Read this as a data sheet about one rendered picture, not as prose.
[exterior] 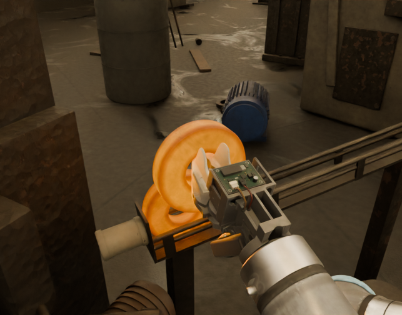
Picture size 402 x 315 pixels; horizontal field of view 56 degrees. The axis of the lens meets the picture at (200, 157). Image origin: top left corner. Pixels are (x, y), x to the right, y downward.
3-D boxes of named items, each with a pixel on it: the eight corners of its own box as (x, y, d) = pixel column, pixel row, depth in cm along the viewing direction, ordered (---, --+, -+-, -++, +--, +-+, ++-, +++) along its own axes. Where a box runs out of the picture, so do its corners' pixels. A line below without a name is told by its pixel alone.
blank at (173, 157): (143, 135, 56) (150, 144, 53) (233, 107, 61) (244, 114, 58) (160, 215, 64) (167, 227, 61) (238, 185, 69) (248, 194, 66)
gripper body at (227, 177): (255, 152, 51) (306, 220, 44) (243, 193, 57) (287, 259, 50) (204, 165, 49) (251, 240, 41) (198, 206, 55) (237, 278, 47)
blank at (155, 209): (172, 243, 82) (178, 253, 79) (125, 209, 72) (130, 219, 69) (224, 194, 82) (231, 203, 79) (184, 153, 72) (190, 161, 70)
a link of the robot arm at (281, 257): (309, 291, 48) (245, 319, 44) (288, 259, 51) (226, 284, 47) (334, 254, 42) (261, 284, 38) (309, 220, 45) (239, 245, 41)
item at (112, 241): (99, 247, 75) (92, 225, 72) (142, 231, 78) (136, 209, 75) (106, 268, 71) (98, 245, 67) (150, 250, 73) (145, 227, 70)
